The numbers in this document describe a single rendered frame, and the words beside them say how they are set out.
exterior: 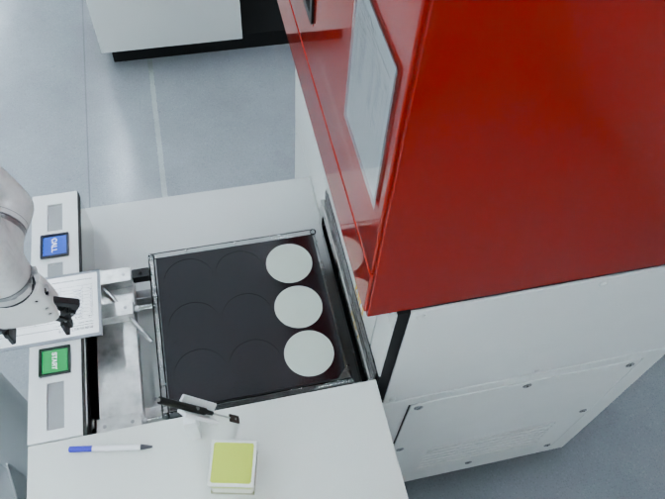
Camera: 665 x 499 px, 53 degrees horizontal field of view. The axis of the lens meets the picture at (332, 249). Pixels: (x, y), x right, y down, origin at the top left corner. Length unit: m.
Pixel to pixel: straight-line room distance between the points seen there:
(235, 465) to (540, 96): 0.74
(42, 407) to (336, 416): 0.52
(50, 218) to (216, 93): 1.68
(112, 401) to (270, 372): 0.31
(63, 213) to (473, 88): 1.05
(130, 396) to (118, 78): 2.08
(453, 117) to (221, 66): 2.57
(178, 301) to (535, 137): 0.88
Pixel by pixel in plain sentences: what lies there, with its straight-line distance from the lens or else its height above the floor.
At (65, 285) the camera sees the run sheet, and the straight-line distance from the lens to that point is 1.43.
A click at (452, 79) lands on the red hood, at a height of 1.70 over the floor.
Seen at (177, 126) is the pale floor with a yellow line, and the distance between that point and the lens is 2.99.
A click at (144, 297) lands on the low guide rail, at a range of 1.51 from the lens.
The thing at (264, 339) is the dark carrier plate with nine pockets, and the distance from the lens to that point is 1.38.
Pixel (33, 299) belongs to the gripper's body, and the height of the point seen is 1.19.
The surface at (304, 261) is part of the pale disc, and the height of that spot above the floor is 0.90.
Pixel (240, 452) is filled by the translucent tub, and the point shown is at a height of 1.03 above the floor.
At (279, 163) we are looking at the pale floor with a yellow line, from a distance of 2.81.
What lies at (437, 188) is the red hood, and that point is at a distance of 0.80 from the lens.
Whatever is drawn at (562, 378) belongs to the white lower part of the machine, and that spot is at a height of 0.75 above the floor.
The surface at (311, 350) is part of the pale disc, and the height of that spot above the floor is 0.90.
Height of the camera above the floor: 2.14
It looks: 57 degrees down
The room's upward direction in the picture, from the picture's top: 5 degrees clockwise
